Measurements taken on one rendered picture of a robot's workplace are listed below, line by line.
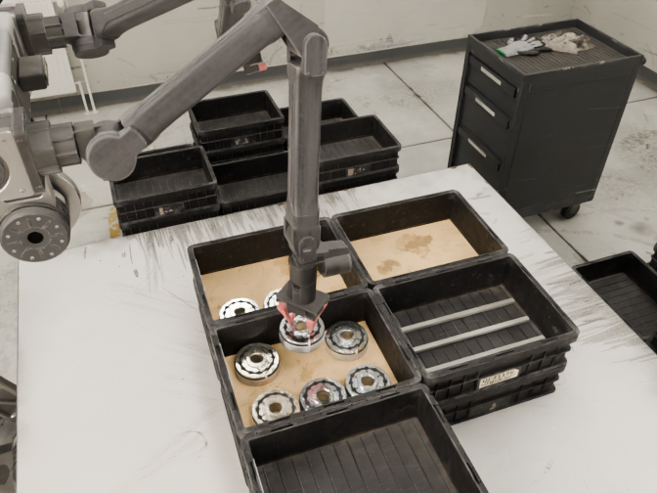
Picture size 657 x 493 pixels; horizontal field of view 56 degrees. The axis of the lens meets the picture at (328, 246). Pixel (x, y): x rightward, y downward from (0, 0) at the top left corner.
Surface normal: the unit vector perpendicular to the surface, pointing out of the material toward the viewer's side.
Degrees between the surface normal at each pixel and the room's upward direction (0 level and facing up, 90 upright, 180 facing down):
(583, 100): 90
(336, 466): 0
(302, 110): 78
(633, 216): 0
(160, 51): 90
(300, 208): 67
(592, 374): 0
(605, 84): 90
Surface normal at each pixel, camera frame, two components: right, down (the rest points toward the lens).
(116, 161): 0.34, 0.44
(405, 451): 0.01, -0.76
